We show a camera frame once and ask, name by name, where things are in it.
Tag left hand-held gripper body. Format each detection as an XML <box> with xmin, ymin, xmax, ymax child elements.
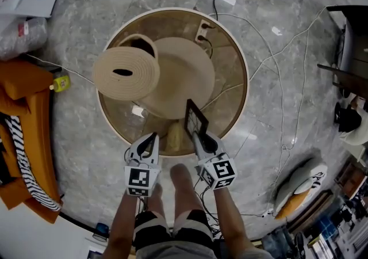
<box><xmin>124</xmin><ymin>159</ymin><xmax>162</xmax><ymax>197</ymax></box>

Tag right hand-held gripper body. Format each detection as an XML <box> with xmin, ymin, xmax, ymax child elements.
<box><xmin>197</xmin><ymin>153</ymin><xmax>238</xmax><ymax>190</ymax></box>

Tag black framed picture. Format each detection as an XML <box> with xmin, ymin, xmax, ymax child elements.
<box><xmin>183</xmin><ymin>98</ymin><xmax>209</xmax><ymax>138</ymax></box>

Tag person's left forearm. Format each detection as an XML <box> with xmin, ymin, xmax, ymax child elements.
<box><xmin>102</xmin><ymin>193</ymin><xmax>141</xmax><ymax>259</ymax></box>

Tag person's right forearm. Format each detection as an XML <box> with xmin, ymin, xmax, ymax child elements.
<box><xmin>214</xmin><ymin>187</ymin><xmax>255</xmax><ymax>253</ymax></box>

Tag round glass coffee table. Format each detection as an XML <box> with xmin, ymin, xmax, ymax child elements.
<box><xmin>96</xmin><ymin>7</ymin><xmax>250</xmax><ymax>158</ymax></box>

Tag person's right beige shoe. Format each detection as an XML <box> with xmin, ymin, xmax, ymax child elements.
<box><xmin>167</xmin><ymin>121</ymin><xmax>185</xmax><ymax>154</ymax></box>

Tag person's left leg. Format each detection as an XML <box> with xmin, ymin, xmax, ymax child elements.
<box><xmin>146</xmin><ymin>182</ymin><xmax>166</xmax><ymax>215</ymax></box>

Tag person's leg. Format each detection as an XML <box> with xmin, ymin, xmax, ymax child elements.
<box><xmin>146</xmin><ymin>182</ymin><xmax>166</xmax><ymax>215</ymax></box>
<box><xmin>169</xmin><ymin>163</ymin><xmax>204</xmax><ymax>218</ymax></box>

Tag person's right leg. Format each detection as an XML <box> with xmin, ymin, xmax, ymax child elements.
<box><xmin>169</xmin><ymin>163</ymin><xmax>204</xmax><ymax>218</ymax></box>

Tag person's black white striped shorts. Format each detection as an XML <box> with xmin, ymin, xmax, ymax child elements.
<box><xmin>133</xmin><ymin>210</ymin><xmax>215</xmax><ymax>253</ymax></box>

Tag small blue container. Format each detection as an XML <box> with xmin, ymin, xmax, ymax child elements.
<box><xmin>93</xmin><ymin>222</ymin><xmax>110</xmax><ymax>243</ymax></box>

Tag white beanbag seat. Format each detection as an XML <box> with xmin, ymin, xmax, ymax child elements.
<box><xmin>274</xmin><ymin>158</ymin><xmax>328</xmax><ymax>220</ymax></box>

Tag orange pillow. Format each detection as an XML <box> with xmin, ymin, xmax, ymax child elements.
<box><xmin>274</xmin><ymin>188</ymin><xmax>313</xmax><ymax>220</ymax></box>

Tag person's grey shirt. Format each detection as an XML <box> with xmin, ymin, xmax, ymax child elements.
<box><xmin>135</xmin><ymin>245</ymin><xmax>274</xmax><ymax>259</ymax></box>

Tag dark wooden rack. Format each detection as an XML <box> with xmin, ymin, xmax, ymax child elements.
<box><xmin>287</xmin><ymin>190</ymin><xmax>334</xmax><ymax>233</ymax></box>

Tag yellow green bottle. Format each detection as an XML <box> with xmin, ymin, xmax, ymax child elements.
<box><xmin>49</xmin><ymin>75</ymin><xmax>71</xmax><ymax>93</ymax></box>

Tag orange sofa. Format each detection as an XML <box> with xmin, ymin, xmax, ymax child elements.
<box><xmin>0</xmin><ymin>60</ymin><xmax>63</xmax><ymax>224</ymax></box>

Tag black white striped blanket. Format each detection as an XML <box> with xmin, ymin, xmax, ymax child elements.
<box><xmin>0</xmin><ymin>115</ymin><xmax>62</xmax><ymax>212</ymax></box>

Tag brown wooden cabinet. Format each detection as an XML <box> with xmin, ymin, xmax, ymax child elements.
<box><xmin>335</xmin><ymin>159</ymin><xmax>368</xmax><ymax>198</ymax></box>

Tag small white bin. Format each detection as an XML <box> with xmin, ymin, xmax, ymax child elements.
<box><xmin>349</xmin><ymin>142</ymin><xmax>368</xmax><ymax>163</ymax></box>

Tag clear plastic water jug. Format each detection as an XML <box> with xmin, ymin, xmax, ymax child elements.
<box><xmin>0</xmin><ymin>16</ymin><xmax>48</xmax><ymax>60</ymax></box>

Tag dark wooden vanity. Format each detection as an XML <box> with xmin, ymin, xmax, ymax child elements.
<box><xmin>316</xmin><ymin>4</ymin><xmax>368</xmax><ymax>99</ymax></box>

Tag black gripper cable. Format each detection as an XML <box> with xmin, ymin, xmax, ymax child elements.
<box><xmin>195</xmin><ymin>177</ymin><xmax>224</xmax><ymax>240</ymax></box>

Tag white cable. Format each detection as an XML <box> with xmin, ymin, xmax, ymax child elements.
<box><xmin>208</xmin><ymin>13</ymin><xmax>288</xmax><ymax>213</ymax></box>
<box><xmin>25</xmin><ymin>53</ymin><xmax>97</xmax><ymax>86</ymax></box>
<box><xmin>249</xmin><ymin>6</ymin><xmax>328</xmax><ymax>81</ymax></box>

